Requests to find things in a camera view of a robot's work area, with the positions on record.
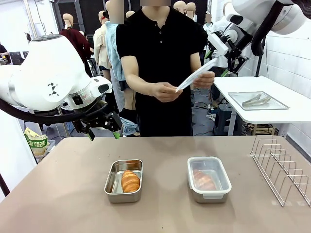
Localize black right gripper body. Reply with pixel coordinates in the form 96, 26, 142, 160
225, 36, 243, 59

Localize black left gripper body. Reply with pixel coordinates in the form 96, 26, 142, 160
81, 110, 109, 128

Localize golden croissant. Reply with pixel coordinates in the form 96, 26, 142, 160
193, 169, 217, 191
121, 169, 141, 194

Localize stainless steel rectangular container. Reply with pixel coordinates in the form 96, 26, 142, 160
187, 156, 232, 204
104, 159, 144, 203

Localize person's left forearm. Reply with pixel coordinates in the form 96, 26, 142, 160
190, 58, 203, 80

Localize person's right forearm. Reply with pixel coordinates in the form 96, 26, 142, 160
125, 72, 158, 97

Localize green printed bread bag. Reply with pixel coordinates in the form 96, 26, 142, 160
23, 127, 49, 156

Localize person's left hand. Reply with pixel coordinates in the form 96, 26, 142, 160
192, 70, 216, 89

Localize person's right hand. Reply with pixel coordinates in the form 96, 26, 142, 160
151, 82, 183, 103

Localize blue cloth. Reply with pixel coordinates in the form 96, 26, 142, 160
120, 117, 141, 137

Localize black tripod stand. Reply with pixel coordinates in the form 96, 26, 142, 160
255, 36, 268, 78

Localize white side table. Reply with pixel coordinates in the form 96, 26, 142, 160
213, 76, 311, 138

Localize steel tongs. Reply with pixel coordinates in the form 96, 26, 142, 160
242, 93, 272, 108

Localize person in black shirt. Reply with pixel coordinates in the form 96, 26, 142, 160
116, 0, 209, 137

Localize flat steel tray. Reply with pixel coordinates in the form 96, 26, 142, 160
227, 91, 290, 111

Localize grey stool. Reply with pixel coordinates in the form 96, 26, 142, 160
213, 103, 234, 136

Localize mannequin in light blue fleece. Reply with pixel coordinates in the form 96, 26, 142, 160
105, 0, 127, 107

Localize mannequin in beige shirt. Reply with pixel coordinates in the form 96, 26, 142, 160
93, 11, 112, 81

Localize mannequin in dark red sweater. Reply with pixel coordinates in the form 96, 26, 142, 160
59, 13, 94, 78

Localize black stand leg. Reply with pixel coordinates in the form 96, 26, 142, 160
0, 167, 11, 198

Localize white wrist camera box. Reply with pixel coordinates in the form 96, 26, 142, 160
207, 32, 229, 57

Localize right arm black cable sleeve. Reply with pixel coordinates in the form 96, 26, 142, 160
250, 0, 311, 56

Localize arm black cable sleeve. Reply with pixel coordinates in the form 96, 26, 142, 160
0, 99, 108, 125
250, 0, 311, 56

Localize left arm black cable sleeve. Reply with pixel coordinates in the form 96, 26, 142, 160
0, 99, 108, 125

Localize metal wire lid rack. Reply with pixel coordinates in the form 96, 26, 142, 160
250, 135, 311, 207

